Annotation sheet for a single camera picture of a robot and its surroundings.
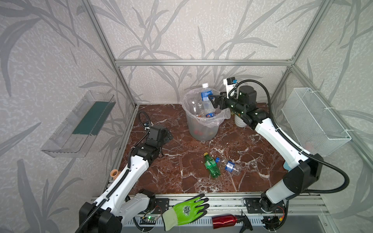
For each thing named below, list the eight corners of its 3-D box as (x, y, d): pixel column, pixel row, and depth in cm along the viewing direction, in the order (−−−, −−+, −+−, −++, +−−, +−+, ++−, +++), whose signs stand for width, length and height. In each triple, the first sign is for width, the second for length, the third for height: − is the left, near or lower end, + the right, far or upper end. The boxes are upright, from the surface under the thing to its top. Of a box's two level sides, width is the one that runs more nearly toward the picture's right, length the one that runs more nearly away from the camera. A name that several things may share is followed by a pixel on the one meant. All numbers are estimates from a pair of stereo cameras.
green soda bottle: (213, 179, 84) (214, 177, 81) (200, 158, 93) (200, 155, 90) (221, 174, 86) (222, 172, 83) (208, 153, 95) (208, 151, 92)
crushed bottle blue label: (213, 166, 90) (214, 162, 85) (215, 159, 92) (216, 155, 88) (237, 177, 85) (239, 173, 81) (239, 170, 88) (241, 166, 83)
